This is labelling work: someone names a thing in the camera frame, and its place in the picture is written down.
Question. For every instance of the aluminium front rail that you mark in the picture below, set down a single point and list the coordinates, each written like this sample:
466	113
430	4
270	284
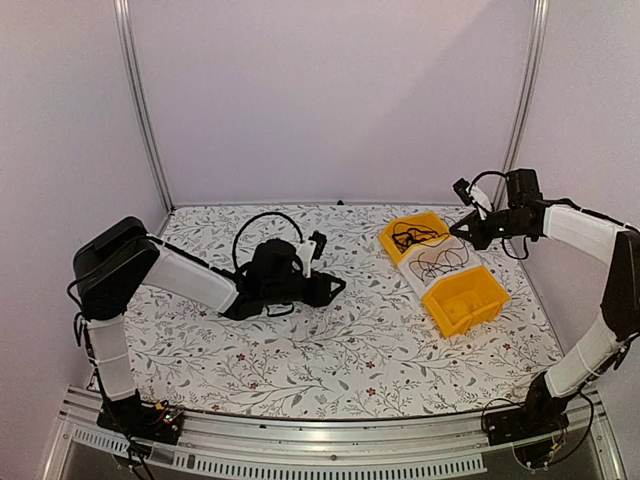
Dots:
475	445

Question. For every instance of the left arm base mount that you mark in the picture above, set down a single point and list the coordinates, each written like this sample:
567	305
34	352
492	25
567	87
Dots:
133	418

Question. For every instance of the yellow bin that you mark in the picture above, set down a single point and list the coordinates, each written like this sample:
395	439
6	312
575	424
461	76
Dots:
401	235
462	300

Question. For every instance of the white translucent bin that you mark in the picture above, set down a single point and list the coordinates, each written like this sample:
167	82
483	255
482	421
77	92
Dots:
423	266

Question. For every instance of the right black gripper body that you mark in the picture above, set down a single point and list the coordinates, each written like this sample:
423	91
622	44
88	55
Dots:
513	229

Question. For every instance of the right aluminium frame post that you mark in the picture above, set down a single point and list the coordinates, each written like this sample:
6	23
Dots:
531	69

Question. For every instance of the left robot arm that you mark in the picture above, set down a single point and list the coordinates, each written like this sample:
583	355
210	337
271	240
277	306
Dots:
110	269

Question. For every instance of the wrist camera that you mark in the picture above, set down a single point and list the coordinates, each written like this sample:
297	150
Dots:
472	195
311	249

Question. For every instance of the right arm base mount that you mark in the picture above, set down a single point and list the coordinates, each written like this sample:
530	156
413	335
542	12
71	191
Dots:
540	421

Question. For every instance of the near yellow bin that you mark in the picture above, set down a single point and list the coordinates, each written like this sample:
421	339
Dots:
462	300

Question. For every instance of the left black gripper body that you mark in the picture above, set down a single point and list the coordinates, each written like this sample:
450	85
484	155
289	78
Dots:
277	293

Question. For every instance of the far yellow bin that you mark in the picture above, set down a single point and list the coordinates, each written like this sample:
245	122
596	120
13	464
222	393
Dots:
401	235

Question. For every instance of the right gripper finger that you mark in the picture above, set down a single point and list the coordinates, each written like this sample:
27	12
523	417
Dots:
468	235
468	223

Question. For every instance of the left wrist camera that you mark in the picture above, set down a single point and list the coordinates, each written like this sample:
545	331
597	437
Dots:
311	249

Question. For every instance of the left aluminium frame post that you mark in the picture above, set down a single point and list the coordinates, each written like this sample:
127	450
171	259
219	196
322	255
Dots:
125	31

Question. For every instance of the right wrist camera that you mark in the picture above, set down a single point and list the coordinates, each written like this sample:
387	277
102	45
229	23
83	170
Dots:
472	195

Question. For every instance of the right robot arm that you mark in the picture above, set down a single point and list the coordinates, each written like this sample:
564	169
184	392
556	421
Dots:
611	243

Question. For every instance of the floral table mat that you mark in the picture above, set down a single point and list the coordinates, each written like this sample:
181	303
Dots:
373	352

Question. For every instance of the aluminium frame post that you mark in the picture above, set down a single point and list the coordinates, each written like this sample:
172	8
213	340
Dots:
125	31
531	69

